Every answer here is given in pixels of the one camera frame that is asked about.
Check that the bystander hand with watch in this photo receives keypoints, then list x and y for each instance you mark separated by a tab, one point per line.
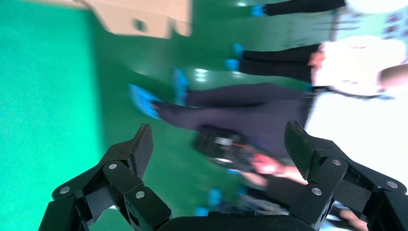
267	167

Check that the blue shoe cover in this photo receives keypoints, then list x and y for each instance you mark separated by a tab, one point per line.
201	212
257	10
231	64
238	50
143	100
215	197
242	190
180	84

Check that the black portable power station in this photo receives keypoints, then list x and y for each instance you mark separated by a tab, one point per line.
220	146

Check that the man in white shirt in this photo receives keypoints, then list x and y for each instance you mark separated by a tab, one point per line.
239	108

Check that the open brown cardboard box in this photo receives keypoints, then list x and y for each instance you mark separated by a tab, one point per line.
143	16

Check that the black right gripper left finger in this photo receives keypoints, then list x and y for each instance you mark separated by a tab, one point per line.
127	178

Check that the person in black trousers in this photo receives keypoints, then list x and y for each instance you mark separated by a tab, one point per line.
277	63
302	7

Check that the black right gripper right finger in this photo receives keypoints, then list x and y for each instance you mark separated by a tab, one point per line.
322	165

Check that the green table cloth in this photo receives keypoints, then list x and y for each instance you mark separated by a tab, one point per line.
47	95

